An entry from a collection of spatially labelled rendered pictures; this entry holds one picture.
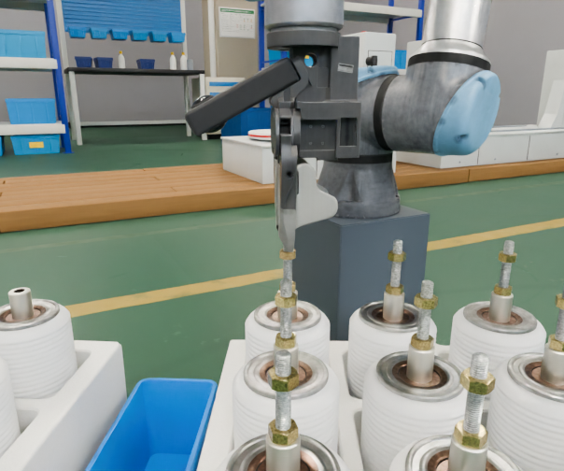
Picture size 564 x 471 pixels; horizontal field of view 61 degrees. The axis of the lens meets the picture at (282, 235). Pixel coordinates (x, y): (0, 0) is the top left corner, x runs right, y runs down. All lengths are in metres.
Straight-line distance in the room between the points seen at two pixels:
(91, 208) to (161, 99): 6.69
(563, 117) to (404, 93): 3.36
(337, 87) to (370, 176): 0.32
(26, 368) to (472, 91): 0.63
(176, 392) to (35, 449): 0.23
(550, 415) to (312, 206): 0.27
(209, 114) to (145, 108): 8.13
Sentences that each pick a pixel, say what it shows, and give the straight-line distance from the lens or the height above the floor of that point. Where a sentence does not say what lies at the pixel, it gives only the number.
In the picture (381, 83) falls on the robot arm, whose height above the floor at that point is 0.51.
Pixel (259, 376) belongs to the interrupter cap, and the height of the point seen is 0.25.
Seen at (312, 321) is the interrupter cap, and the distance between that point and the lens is 0.53.
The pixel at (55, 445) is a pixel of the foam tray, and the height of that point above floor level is 0.16.
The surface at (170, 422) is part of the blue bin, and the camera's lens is 0.73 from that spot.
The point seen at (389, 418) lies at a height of 0.23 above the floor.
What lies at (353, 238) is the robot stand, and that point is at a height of 0.28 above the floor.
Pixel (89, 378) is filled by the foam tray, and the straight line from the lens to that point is 0.61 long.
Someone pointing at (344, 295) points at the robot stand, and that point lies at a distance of 0.78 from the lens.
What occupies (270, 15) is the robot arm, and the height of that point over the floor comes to 0.56.
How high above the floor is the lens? 0.49
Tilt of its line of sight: 16 degrees down
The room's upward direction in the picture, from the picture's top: straight up
